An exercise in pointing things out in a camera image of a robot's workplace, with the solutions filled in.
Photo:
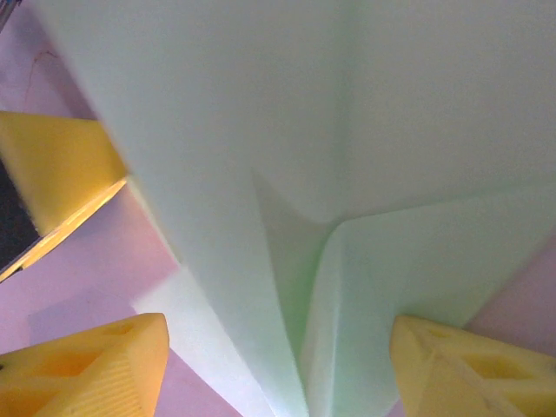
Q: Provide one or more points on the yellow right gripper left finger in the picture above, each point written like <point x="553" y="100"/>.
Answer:
<point x="87" y="373"/>

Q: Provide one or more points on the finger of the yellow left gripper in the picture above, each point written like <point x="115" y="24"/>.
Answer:
<point x="65" y="165"/>

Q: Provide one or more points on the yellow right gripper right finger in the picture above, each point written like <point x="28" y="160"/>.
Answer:
<point x="478" y="382"/>

